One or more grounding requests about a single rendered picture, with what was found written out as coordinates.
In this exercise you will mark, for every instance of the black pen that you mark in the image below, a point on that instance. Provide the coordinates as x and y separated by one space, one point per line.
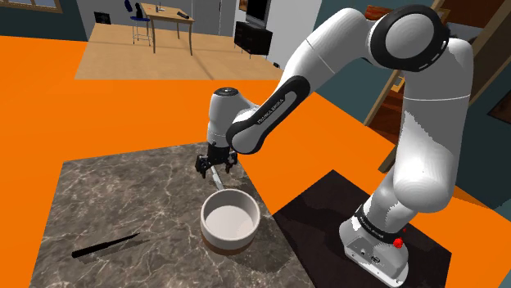
104 246

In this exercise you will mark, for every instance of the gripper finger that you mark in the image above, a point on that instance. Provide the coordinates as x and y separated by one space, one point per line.
202 165
231 162

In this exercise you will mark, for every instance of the black cabinet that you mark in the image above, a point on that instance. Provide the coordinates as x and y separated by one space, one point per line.
252 38

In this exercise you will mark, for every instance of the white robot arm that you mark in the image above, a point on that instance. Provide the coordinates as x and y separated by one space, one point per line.
431 159

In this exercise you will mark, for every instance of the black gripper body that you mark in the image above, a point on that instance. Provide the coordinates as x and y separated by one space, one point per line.
217 153

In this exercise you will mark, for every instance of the grey marble table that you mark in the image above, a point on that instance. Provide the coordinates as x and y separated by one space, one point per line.
131 199

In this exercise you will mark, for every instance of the black television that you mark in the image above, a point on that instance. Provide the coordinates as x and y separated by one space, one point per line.
257 10

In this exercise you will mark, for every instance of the blue chair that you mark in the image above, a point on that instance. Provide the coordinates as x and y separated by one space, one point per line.
137 20

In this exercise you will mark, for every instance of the wooden framed window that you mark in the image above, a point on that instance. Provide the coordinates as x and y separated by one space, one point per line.
36 4

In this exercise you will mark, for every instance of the dark robot stand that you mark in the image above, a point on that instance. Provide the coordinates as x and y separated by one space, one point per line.
319 223

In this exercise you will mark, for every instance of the wooden table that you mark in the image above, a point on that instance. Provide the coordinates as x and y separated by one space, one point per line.
167 16

